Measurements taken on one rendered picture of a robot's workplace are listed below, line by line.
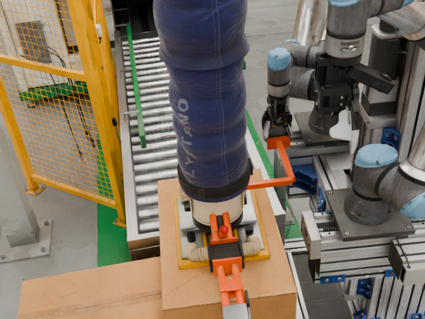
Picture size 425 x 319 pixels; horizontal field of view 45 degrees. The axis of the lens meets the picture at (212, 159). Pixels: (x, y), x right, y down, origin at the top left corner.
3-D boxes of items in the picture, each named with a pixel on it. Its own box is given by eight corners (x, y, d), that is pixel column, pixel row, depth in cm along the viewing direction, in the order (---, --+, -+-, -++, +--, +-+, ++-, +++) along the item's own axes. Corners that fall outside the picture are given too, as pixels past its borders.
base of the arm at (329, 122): (341, 112, 209) (343, 90, 203) (352, 133, 197) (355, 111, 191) (304, 116, 209) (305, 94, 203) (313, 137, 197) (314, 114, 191)
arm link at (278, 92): (265, 77, 178) (288, 75, 178) (265, 88, 181) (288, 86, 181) (269, 88, 172) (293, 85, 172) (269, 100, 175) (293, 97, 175)
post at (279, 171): (272, 214, 313) (274, 66, 253) (283, 212, 314) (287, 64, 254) (275, 222, 308) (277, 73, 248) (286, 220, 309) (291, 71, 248)
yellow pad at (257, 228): (225, 192, 188) (224, 181, 185) (252, 189, 189) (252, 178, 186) (238, 262, 161) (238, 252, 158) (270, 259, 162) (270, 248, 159)
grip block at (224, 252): (207, 254, 152) (206, 240, 148) (240, 249, 152) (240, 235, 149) (210, 276, 145) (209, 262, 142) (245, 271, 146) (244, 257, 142)
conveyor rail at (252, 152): (197, 42, 423) (195, 19, 411) (203, 41, 423) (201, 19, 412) (272, 243, 240) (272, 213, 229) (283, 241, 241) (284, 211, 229)
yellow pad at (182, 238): (173, 199, 188) (172, 188, 185) (201, 195, 188) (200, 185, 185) (178, 270, 161) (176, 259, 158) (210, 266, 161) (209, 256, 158)
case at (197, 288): (169, 251, 221) (157, 180, 197) (260, 240, 223) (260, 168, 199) (176, 383, 173) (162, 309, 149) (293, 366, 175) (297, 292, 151)
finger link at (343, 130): (329, 156, 108) (325, 112, 108) (357, 153, 108) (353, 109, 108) (332, 156, 105) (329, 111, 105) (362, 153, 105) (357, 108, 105)
